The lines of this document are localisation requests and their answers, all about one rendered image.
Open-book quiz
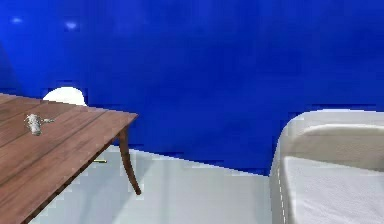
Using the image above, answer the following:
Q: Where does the white round object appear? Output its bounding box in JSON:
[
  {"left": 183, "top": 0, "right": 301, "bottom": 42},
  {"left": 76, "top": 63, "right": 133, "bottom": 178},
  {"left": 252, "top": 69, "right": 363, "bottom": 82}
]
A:
[{"left": 42, "top": 86, "right": 88, "bottom": 107}]

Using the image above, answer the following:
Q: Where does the brown wooden table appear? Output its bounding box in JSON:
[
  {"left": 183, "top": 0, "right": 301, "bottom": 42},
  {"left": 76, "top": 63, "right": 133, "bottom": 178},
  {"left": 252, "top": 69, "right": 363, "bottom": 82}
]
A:
[{"left": 0, "top": 93, "right": 142, "bottom": 224}]

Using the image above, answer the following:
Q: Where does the white sofa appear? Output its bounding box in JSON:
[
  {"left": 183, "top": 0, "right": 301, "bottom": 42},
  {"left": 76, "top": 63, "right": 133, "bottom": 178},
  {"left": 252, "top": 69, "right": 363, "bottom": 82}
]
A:
[{"left": 269, "top": 109, "right": 384, "bottom": 224}]

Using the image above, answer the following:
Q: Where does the small silver grey object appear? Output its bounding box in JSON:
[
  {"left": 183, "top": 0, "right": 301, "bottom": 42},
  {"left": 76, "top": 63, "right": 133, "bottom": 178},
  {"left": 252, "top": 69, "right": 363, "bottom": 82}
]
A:
[{"left": 23, "top": 113, "right": 56, "bottom": 137}]

